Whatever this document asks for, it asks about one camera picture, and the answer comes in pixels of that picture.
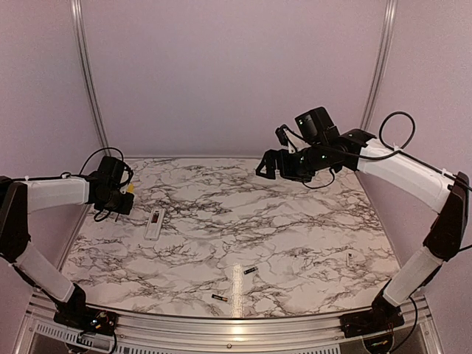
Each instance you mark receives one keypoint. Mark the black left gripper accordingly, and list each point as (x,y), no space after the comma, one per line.
(125,209)

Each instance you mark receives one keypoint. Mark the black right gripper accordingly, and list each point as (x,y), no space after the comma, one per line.
(285,171)

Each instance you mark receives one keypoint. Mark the yellow handled screwdriver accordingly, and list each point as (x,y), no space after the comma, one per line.
(130,189)

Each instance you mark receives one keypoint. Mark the white remote control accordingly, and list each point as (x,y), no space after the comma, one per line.
(154,224)

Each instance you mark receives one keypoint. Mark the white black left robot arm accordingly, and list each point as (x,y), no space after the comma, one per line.
(200,233)

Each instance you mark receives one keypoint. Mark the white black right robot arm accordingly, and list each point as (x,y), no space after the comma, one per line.
(424,209)

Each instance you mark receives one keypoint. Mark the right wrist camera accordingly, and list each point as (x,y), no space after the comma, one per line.
(285,140)

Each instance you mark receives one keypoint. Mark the aluminium front frame rail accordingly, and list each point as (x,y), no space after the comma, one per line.
(153,333)

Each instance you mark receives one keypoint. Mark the aluminium right corner post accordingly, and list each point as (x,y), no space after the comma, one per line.
(381,62)

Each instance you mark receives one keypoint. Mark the aluminium corner post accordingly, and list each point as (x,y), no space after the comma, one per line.
(85,65)
(381,62)

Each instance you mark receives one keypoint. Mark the aluminium left corner post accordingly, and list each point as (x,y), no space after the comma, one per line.
(85,65)

